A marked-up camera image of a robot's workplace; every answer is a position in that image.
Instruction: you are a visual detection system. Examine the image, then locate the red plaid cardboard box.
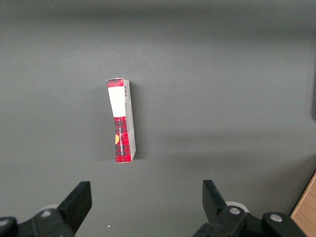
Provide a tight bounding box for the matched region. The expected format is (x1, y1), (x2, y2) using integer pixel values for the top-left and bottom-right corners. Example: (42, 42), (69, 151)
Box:
(106, 78), (137, 164)

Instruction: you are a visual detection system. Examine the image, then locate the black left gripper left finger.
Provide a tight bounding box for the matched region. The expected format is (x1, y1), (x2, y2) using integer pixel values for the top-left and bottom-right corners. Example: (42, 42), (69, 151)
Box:
(0, 181), (93, 237)

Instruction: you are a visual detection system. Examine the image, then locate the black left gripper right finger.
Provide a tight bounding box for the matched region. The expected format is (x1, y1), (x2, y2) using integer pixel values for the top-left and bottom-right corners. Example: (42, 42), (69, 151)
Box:
(191, 179), (307, 237)

